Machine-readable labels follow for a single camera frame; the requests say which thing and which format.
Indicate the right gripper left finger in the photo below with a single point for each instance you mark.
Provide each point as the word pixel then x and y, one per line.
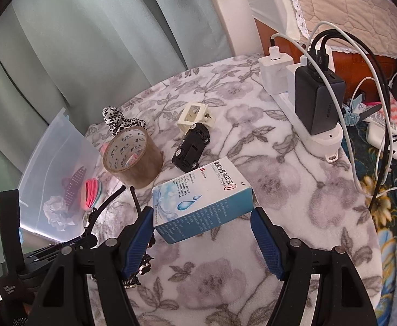
pixel 64 299

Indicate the light blue paper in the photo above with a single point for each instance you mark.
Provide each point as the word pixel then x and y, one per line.
pixel 59 215

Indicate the dark red hair claw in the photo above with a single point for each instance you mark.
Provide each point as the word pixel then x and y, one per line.
pixel 72 186

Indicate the brown packing tape roll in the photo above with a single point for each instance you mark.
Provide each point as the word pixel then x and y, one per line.
pixel 133 157

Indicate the white blue medicine box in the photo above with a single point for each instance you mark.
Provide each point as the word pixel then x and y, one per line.
pixel 200 200

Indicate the black white leopard scrunchie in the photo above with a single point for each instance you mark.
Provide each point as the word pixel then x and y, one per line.
pixel 117 122

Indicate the black toy car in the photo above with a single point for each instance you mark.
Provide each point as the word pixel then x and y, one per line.
pixel 189 151

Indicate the cream hair claw clip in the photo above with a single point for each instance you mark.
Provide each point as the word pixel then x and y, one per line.
pixel 195 113

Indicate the clear plastic storage bin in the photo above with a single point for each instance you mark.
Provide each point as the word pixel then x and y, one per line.
pixel 61 151

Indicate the black power adapter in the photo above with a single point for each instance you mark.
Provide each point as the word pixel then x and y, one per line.
pixel 313 103

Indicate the white charger block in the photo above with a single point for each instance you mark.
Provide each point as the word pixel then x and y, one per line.
pixel 273 70

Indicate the mint green curtain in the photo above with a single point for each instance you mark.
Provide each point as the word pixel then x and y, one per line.
pixel 82 55

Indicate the beige quilted bedspread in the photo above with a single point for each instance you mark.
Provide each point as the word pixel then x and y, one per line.
pixel 373 21

